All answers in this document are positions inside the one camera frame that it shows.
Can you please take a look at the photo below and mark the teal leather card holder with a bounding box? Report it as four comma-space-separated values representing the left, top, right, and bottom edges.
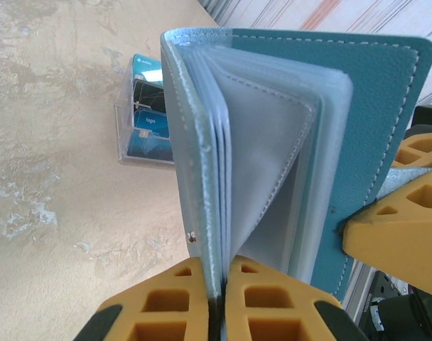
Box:
160, 27, 432, 298

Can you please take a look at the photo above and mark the blue card with logo print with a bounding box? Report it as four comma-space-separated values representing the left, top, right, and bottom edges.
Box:
131, 107, 171, 139

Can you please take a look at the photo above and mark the clear acrylic card stand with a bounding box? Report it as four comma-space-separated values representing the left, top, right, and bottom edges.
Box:
114, 53, 176, 167

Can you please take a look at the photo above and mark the black card with gold lines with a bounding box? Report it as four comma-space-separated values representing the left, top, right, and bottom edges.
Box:
131, 79, 166, 112

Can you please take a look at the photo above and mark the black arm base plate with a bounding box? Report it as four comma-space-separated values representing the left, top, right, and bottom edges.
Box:
370, 271, 414, 310

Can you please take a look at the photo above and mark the aluminium frame rail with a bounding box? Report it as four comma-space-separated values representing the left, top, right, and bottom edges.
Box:
338, 264, 381, 321

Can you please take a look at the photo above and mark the teal card with white print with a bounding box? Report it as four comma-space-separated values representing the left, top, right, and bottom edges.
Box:
132, 53, 164, 85

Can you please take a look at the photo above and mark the dark blue chip card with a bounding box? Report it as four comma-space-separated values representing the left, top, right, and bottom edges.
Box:
125, 128, 174, 163

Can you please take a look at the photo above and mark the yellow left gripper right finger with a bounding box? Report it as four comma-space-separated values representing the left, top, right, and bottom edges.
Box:
223, 255, 369, 341

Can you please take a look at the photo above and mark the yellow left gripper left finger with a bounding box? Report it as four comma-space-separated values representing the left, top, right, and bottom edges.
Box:
73, 257, 217, 341

